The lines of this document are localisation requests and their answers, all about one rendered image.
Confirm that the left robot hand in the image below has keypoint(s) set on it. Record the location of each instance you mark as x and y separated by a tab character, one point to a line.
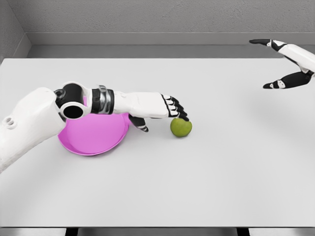
150	104

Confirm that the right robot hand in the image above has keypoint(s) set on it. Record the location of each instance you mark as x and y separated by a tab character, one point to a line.
296	56

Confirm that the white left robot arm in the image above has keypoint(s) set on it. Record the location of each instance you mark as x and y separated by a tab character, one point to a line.
27	115

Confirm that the green apple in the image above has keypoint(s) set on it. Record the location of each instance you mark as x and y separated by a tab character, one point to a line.
181	127

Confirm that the pink plate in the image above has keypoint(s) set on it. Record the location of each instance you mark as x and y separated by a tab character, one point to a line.
94	134

